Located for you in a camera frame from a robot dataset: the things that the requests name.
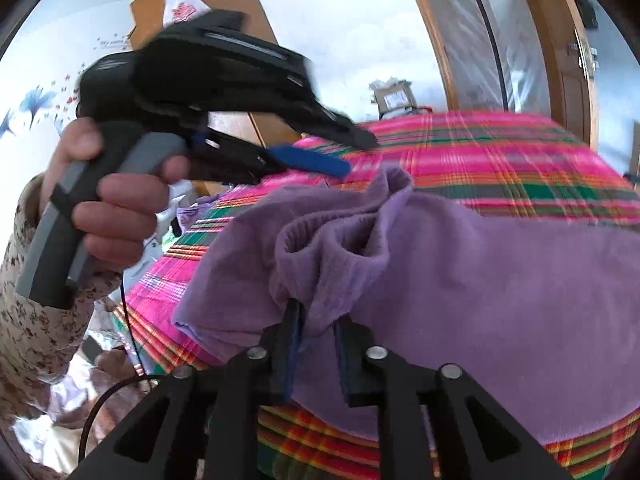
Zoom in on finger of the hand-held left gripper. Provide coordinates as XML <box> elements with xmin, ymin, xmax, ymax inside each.
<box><xmin>186</xmin><ymin>129</ymin><xmax>352</xmax><ymax>185</ymax></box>
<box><xmin>287</xmin><ymin>99</ymin><xmax>380</xmax><ymax>151</ymax></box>

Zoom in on person's left forearm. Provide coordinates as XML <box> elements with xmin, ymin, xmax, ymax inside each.
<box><xmin>0</xmin><ymin>172</ymin><xmax>108</xmax><ymax>386</ymax></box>

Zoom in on black cable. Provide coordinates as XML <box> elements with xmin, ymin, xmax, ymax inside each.
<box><xmin>79</xmin><ymin>270</ymin><xmax>168</xmax><ymax>463</ymax></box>

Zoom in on black hanging bag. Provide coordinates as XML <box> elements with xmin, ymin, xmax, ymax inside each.
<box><xmin>565</xmin><ymin>0</ymin><xmax>601</xmax><ymax>28</ymax></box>

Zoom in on wooden door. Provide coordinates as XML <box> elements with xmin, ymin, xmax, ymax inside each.
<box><xmin>510</xmin><ymin>0</ymin><xmax>601</xmax><ymax>153</ymax></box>

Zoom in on white plastic bag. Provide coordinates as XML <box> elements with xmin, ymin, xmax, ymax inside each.
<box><xmin>162</xmin><ymin>0</ymin><xmax>213</xmax><ymax>28</ymax></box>

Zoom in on brown cardboard box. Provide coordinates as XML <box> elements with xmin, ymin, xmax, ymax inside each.
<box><xmin>369</xmin><ymin>79</ymin><xmax>418</xmax><ymax>121</ymax></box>

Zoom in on purple fleece pants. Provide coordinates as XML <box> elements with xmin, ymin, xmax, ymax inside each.
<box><xmin>171</xmin><ymin>166</ymin><xmax>640</xmax><ymax>445</ymax></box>

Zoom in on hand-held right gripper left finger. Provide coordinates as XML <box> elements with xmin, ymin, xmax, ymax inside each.
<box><xmin>67</xmin><ymin>299</ymin><xmax>307</xmax><ymax>480</ymax></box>

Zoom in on clear plastic door curtain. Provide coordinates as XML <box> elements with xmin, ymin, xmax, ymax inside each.
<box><xmin>412</xmin><ymin>0</ymin><xmax>543</xmax><ymax>116</ymax></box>

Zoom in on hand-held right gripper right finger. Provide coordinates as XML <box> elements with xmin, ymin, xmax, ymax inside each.
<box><xmin>334</xmin><ymin>316</ymin><xmax>573</xmax><ymax>480</ymax></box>

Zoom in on person's left hand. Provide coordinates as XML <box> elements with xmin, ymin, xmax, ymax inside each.
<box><xmin>40</xmin><ymin>117</ymin><xmax>191</xmax><ymax>273</ymax></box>

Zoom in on pink green plaid blanket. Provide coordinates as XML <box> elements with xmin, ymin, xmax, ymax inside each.
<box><xmin>112</xmin><ymin>110</ymin><xmax>640</xmax><ymax>480</ymax></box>

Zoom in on metal door handle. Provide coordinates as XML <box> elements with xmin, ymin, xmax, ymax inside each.
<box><xmin>570</xmin><ymin>40</ymin><xmax>601</xmax><ymax>81</ymax></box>

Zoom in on blue flower wall sticker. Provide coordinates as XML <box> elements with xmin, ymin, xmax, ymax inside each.
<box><xmin>0</xmin><ymin>85</ymin><xmax>58</xmax><ymax>138</ymax></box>

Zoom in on wooden door frame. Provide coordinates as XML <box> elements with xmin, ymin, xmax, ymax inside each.
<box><xmin>397</xmin><ymin>0</ymin><xmax>463</xmax><ymax>113</ymax></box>

